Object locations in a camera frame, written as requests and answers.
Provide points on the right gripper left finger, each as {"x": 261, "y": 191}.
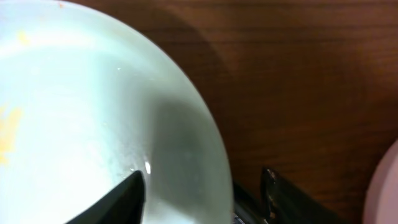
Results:
{"x": 122, "y": 205}

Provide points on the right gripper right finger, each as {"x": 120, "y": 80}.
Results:
{"x": 281, "y": 202}

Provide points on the white plate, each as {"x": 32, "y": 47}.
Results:
{"x": 380, "y": 205}

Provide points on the mint green plate right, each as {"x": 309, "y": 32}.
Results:
{"x": 86, "y": 101}

